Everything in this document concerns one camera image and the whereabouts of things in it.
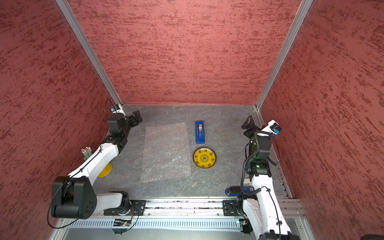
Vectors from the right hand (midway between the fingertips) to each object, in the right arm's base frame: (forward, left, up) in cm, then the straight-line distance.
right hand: (251, 122), depth 74 cm
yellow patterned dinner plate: (-5, +23, -28) cm, 37 cm away
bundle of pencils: (-10, +86, -10) cm, 87 cm away
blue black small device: (-26, +8, -24) cm, 36 cm away
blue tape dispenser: (+11, +26, -24) cm, 37 cm away
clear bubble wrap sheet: (-2, +48, -28) cm, 56 cm away
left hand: (+10, +65, -5) cm, 66 cm away
